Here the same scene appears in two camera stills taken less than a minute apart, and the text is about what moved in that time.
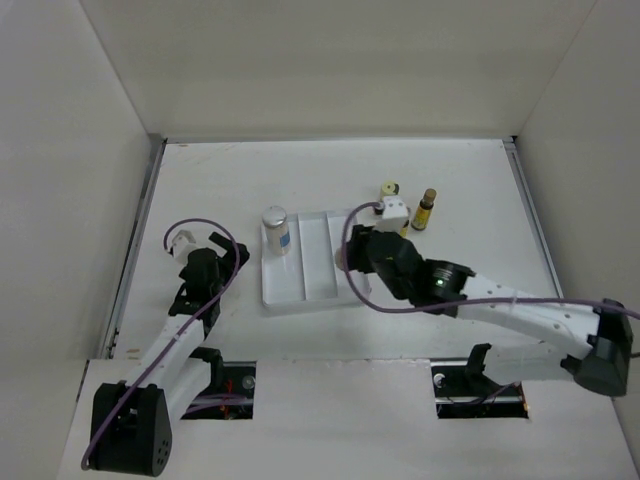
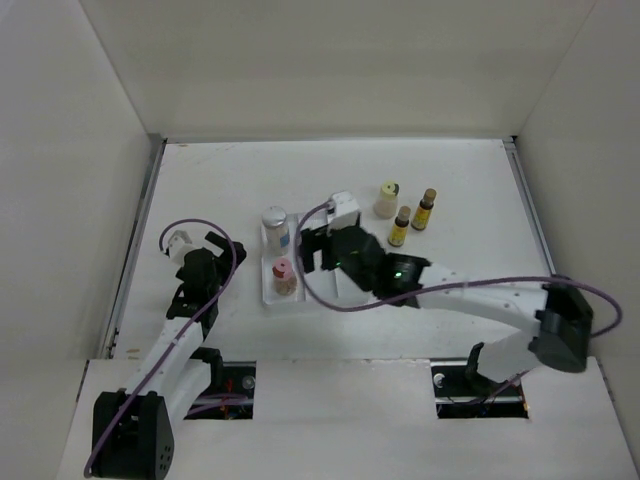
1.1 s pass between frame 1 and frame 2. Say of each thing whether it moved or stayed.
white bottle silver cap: stayed
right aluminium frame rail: stayed
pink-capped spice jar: moved
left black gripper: stayed
